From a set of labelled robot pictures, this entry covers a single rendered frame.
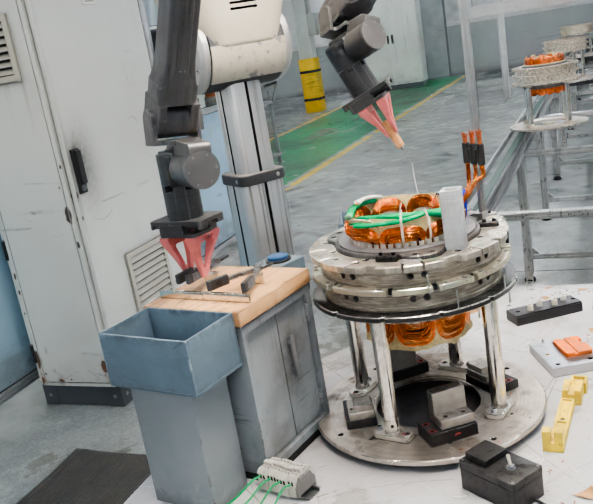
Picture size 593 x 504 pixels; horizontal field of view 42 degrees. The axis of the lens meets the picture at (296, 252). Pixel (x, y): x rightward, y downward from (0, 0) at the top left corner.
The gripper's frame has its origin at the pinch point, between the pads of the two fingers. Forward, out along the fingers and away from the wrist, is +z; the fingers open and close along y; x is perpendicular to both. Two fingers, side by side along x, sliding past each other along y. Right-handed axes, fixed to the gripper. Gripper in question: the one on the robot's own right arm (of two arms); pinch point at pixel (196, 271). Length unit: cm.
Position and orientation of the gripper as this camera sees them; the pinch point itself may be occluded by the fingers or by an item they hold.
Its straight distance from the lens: 126.1
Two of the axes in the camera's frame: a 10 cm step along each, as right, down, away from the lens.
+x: 5.0, -3.0, 8.2
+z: 1.5, 9.6, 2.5
